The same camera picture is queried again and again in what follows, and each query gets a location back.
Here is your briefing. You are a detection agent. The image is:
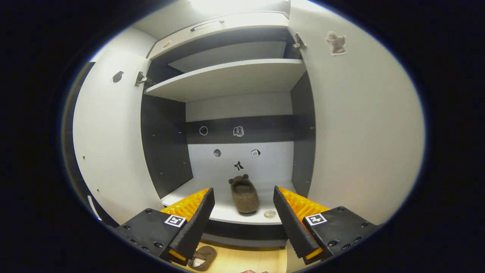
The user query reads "ceiling light panel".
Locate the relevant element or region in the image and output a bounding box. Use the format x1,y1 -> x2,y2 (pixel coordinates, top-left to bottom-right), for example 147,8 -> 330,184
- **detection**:
188,0 -> 288,14

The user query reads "white cabinet door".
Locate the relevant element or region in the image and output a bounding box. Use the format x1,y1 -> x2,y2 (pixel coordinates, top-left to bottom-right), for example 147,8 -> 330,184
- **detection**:
286,0 -> 426,273
72,49 -> 164,225

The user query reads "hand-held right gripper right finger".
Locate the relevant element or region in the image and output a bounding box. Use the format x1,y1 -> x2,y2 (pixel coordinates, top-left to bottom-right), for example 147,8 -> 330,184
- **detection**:
273,186 -> 379,265

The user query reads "metal drawer handle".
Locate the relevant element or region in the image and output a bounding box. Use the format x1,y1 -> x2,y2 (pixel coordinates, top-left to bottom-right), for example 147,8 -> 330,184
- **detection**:
190,20 -> 225,32

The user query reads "white cabinet drawer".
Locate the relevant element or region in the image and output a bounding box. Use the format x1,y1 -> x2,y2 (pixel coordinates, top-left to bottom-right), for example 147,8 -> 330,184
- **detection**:
148,11 -> 290,61

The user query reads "brown fuzzy shoe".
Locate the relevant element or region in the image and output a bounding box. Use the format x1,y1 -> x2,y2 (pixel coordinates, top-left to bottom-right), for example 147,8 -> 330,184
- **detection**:
188,246 -> 217,271
228,174 -> 260,214

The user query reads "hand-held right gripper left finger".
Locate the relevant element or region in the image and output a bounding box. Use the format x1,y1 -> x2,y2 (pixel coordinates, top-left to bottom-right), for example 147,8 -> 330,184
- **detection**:
115,188 -> 215,265

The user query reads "white shoe cabinet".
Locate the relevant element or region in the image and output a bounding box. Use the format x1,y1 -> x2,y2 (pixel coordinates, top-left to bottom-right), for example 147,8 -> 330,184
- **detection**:
140,11 -> 317,249

